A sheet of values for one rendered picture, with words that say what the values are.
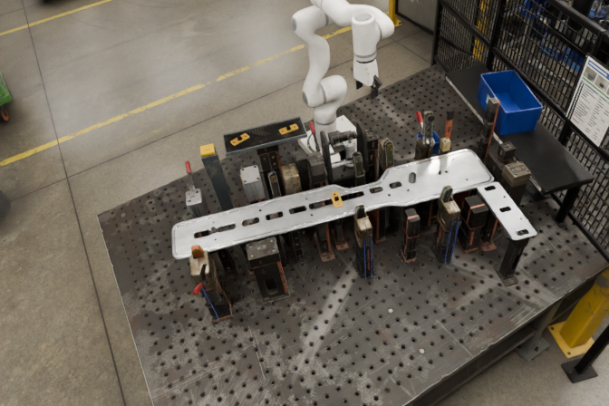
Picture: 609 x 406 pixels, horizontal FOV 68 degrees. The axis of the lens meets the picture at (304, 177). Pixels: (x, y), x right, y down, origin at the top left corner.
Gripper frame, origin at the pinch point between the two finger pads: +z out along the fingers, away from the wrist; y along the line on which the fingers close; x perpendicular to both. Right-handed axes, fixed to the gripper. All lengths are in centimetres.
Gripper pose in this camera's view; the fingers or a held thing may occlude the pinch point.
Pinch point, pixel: (367, 90)
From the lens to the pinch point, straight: 188.0
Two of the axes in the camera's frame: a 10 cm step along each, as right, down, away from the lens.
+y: 5.9, 5.3, -6.2
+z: 1.4, 6.8, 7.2
